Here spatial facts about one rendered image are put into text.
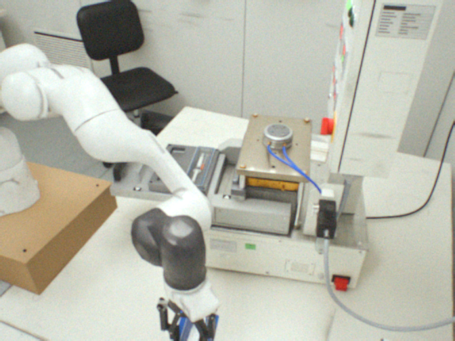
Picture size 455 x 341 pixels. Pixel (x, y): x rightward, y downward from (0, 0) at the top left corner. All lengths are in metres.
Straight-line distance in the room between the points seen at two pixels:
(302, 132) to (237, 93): 1.75
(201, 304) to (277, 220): 0.35
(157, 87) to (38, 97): 1.88
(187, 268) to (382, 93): 0.51
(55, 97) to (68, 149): 2.28
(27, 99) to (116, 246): 0.60
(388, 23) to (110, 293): 0.96
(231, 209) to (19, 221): 0.62
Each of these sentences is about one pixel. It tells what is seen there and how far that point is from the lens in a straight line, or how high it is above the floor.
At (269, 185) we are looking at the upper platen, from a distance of 1.12.
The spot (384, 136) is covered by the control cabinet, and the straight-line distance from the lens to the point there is 0.96.
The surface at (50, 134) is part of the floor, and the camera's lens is 3.43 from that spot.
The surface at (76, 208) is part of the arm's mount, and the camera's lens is 1.36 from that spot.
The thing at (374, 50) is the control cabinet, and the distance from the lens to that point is 0.87.
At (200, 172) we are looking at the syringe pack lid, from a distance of 1.22.
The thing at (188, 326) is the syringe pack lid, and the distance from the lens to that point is 1.16.
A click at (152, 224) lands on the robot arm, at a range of 0.85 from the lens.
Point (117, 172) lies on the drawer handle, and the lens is 1.26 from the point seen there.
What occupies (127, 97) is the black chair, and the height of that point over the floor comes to 0.49.
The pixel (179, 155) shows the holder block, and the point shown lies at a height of 0.98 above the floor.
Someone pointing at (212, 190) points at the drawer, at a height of 0.97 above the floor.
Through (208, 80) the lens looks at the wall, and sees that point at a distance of 2.97.
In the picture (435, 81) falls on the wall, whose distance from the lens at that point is 2.66.
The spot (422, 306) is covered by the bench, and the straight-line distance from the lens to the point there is 1.34.
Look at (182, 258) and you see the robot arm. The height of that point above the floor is 1.15.
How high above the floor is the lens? 1.76
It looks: 38 degrees down
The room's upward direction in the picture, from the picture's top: 1 degrees clockwise
